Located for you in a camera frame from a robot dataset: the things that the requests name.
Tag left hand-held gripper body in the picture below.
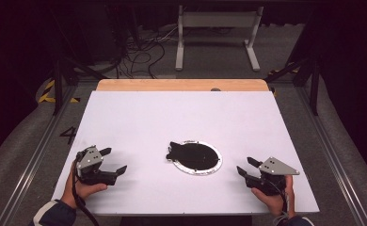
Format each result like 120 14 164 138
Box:
75 145 119 186

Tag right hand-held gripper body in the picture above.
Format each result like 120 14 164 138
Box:
244 156 300 197

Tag oval silver photo frame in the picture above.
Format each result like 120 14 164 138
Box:
165 139 224 176

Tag person's right hand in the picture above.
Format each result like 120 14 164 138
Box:
250 174 296 219

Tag person's left hand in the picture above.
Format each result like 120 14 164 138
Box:
60 169 108 210

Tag white board sheet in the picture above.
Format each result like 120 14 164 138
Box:
51 90 321 218

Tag yellow black floor tape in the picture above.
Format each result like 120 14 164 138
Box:
266 61 300 77
37 78 82 105

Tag black metal stand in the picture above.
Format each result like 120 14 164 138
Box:
52 56 109 117
263 56 321 117

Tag dark cabinet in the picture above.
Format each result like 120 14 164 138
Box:
77 2 133 68

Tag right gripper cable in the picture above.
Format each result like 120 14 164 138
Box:
271 180 292 226

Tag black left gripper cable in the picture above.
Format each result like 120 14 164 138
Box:
71 151 101 226

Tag aluminium floor rail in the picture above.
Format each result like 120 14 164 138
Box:
295 84 367 226
0 84 80 226

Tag tangle of floor cables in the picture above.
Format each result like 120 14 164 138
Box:
115 25 180 80

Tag white metal stand frame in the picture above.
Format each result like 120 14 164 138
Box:
174 4 265 73

